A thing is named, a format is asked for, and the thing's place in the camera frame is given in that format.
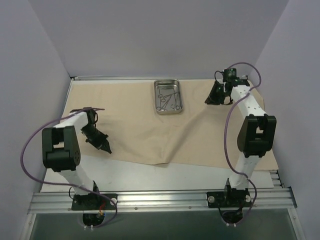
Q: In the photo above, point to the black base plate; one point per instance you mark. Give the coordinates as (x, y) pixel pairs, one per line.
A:
(91, 202)
(228, 199)

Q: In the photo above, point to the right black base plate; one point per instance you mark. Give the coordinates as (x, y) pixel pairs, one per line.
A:
(228, 199)

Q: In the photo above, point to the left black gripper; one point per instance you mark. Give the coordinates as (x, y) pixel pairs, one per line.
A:
(100, 142)

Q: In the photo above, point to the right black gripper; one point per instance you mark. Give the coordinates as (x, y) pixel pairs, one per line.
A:
(217, 92)

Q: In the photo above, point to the steel instrument tray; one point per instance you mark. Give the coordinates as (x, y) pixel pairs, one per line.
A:
(164, 84)

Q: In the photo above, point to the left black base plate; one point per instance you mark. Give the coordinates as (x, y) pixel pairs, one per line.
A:
(91, 202)

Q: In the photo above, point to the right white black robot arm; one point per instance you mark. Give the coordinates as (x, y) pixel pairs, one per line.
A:
(257, 132)

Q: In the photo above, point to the beige cloth wrap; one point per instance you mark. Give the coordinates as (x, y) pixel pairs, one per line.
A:
(200, 134)

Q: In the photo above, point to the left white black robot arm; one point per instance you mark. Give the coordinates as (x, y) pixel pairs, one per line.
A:
(61, 150)

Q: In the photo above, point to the aluminium front rail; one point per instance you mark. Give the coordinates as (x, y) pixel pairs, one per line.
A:
(157, 201)

